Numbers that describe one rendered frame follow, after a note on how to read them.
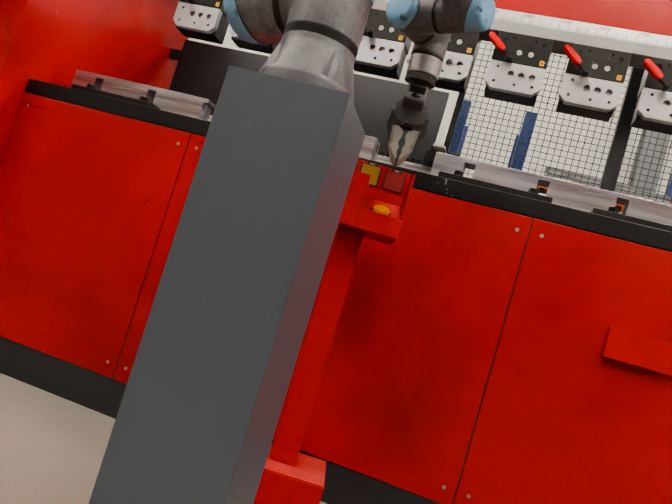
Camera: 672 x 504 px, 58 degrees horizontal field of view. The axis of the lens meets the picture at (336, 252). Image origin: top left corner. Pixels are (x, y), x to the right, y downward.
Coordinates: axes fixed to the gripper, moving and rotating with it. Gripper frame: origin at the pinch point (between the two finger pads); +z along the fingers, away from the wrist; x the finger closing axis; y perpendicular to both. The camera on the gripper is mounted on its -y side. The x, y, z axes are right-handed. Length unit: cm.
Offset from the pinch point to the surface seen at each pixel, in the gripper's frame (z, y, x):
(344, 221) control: 16.8, -6.6, 7.1
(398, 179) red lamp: 2.8, 9.9, -2.0
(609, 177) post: -30, 95, -81
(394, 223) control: 14.1, -6.4, -3.4
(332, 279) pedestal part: 29.9, -2.7, 6.1
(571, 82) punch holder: -37, 27, -39
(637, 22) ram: -57, 26, -51
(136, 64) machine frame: -21, 97, 106
